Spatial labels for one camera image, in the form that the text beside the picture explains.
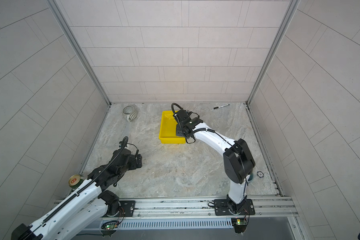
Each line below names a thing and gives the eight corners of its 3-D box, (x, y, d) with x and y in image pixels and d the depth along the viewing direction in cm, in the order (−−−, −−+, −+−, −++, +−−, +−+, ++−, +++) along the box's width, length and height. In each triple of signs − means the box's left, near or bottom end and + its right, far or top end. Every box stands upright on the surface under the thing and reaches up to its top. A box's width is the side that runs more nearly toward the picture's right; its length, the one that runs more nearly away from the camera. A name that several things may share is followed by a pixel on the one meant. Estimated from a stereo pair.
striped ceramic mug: (122, 124, 105) (119, 118, 100) (126, 111, 113) (124, 105, 108) (134, 124, 105) (131, 118, 100) (137, 111, 113) (135, 105, 108)
